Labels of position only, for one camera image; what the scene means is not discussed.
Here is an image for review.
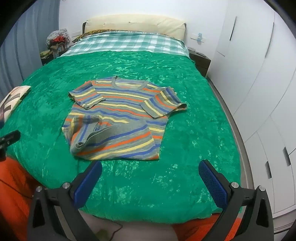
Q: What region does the dark wooden nightstand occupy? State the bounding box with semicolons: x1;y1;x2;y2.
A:
188;47;211;78

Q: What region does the dark nightstand under clothes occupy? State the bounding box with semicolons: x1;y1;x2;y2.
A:
41;50;67;66

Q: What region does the black cable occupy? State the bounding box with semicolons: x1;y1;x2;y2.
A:
110;221;123;241

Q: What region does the blue white wall fixture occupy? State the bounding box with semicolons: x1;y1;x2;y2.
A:
191;33;206;43

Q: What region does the striped knit sweater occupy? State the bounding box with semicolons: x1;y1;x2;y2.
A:
61;75;187;161

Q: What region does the white wardrobe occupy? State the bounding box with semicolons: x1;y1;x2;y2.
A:
207;0;296;219

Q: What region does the grey curtain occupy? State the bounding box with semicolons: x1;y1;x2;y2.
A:
0;2;62;102

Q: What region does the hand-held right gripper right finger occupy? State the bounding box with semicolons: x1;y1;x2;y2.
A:
198;159;274;241

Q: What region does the orange fuzzy rug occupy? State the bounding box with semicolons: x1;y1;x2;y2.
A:
0;156;243;241

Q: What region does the pile of clothes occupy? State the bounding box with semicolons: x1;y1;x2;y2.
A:
39;28;70;58

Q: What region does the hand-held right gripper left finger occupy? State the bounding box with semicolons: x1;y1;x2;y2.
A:
27;160;103;241

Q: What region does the cream headboard cushion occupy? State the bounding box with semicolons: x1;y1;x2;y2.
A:
84;14;187;39

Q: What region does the green velvet bedspread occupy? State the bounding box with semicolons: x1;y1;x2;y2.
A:
0;50;245;220

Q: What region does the green white checked blanket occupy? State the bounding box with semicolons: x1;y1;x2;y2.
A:
60;31;189;57

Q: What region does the grey bed frame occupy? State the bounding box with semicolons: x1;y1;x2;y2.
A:
207;77;255;223

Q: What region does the beige patterned pillow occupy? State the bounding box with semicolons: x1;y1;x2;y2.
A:
0;85;31;122

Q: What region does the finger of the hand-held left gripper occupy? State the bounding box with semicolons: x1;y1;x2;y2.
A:
0;130;21;162

